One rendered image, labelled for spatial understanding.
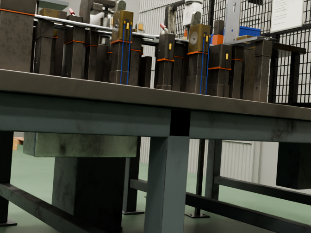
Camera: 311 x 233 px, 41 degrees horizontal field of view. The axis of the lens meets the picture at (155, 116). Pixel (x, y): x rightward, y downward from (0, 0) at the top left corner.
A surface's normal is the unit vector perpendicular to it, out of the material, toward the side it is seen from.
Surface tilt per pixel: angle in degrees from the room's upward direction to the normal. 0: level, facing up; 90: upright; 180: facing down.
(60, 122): 90
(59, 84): 90
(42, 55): 90
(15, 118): 90
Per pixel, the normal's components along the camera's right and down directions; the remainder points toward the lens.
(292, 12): -0.88, -0.07
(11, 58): 0.47, 0.02
